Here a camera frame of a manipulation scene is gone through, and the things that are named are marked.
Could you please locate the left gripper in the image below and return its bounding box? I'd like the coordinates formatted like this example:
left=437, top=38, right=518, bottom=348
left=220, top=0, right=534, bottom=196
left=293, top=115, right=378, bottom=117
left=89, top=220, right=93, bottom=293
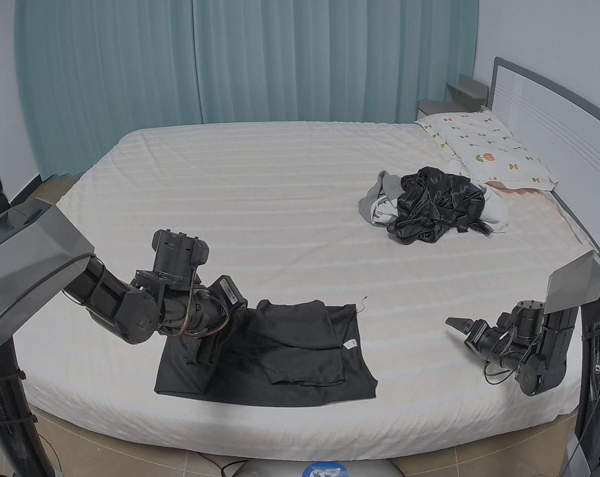
left=188, top=275, right=248, bottom=339

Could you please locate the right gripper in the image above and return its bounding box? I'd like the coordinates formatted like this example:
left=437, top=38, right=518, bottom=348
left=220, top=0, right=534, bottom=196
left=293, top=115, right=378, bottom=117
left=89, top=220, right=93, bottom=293
left=445, top=317, right=511, bottom=365

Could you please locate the black T-shirt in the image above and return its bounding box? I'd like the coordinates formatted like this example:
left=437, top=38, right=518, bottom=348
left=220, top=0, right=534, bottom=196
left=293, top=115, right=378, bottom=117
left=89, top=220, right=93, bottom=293
left=154, top=296, right=379, bottom=408

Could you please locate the bed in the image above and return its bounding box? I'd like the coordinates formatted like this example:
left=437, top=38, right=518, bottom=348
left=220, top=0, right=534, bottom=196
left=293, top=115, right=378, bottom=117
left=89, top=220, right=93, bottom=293
left=12, top=57, right=600, bottom=466

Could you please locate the pile of clothes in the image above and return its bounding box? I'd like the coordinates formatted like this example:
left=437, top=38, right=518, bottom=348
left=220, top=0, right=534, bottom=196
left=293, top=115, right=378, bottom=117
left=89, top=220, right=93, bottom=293
left=357, top=166, right=510, bottom=246

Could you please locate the white printed pillow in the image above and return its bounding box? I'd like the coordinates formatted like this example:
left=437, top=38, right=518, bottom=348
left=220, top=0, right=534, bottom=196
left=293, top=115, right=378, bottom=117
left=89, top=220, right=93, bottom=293
left=413, top=111, right=559, bottom=191

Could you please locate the grey bedside table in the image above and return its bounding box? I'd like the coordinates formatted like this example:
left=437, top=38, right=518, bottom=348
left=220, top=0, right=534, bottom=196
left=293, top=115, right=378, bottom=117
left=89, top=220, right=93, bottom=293
left=417, top=74, right=489, bottom=119

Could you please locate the blue-green curtain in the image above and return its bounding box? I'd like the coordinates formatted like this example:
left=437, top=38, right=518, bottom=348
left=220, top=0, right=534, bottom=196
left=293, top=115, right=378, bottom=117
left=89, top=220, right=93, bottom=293
left=16, top=0, right=204, bottom=178
left=193, top=0, right=480, bottom=124

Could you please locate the black cable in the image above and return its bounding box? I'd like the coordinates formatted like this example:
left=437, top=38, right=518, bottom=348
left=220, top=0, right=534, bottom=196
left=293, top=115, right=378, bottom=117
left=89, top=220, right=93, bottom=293
left=201, top=452, right=248, bottom=477
left=483, top=360, right=518, bottom=385

